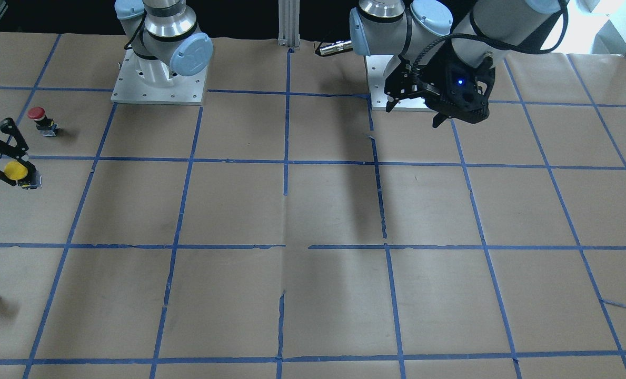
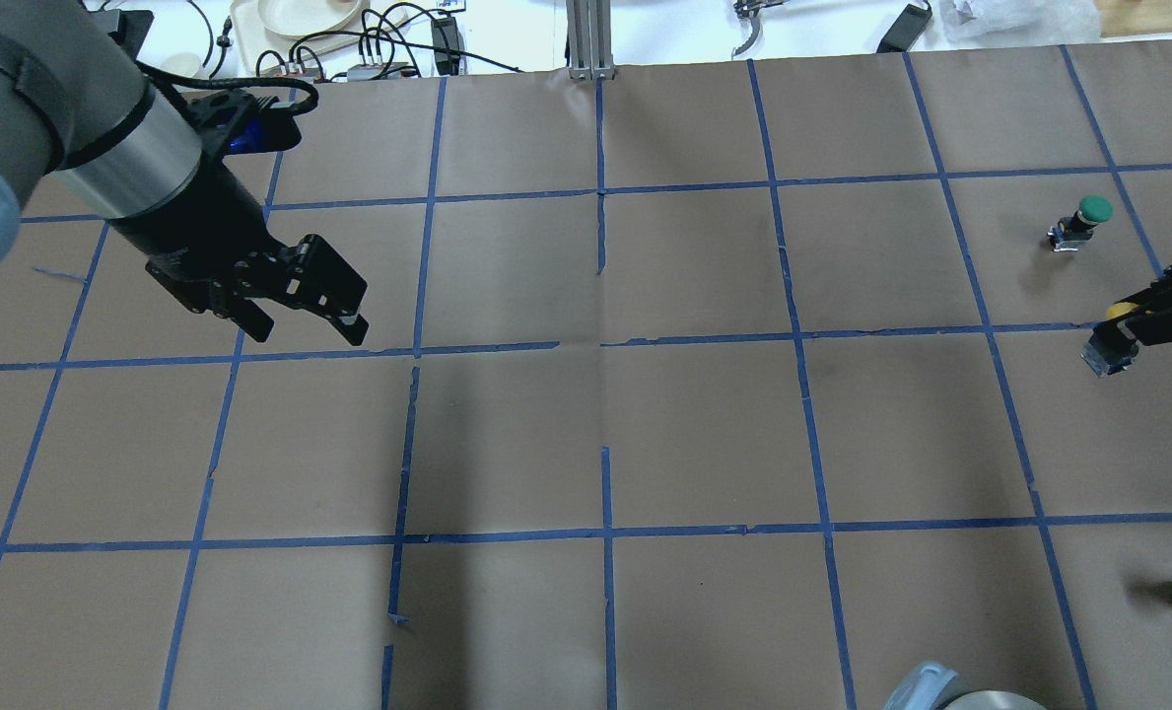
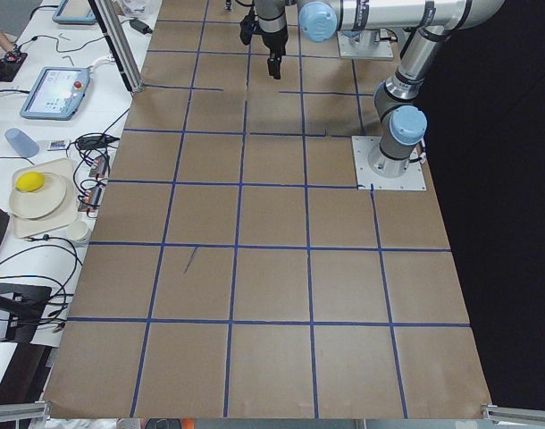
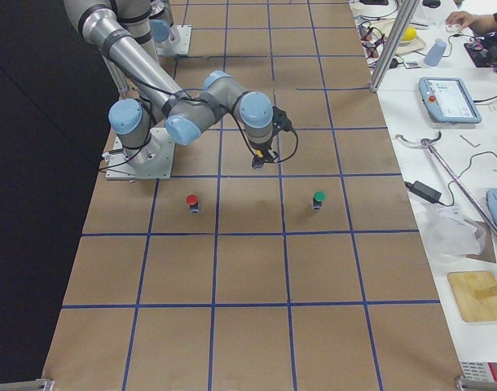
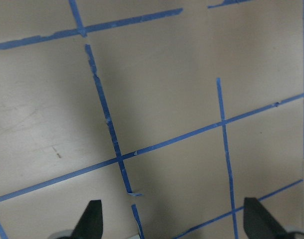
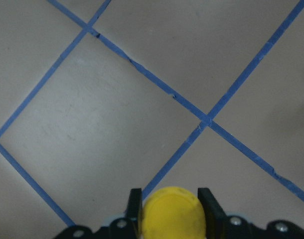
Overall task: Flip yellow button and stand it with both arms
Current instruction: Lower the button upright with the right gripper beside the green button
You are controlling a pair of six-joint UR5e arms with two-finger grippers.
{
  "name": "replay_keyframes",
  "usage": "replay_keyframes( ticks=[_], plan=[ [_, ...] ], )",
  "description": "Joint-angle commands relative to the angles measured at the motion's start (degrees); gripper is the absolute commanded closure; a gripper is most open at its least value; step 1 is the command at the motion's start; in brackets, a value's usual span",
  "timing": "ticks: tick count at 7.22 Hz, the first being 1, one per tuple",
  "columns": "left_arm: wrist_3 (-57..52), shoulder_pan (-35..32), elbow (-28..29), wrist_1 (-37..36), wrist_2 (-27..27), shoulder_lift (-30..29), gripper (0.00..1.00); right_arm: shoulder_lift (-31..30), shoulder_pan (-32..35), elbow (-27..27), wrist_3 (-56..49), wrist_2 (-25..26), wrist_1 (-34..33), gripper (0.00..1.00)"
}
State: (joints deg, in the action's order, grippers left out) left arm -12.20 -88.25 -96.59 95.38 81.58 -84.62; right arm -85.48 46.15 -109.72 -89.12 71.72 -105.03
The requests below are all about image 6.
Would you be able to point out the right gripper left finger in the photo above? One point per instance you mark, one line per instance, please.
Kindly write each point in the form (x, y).
(127, 225)

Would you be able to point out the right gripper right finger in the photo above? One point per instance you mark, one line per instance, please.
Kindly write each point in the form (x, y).
(219, 225)

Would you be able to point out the yellow push button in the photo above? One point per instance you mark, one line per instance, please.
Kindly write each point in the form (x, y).
(173, 213)

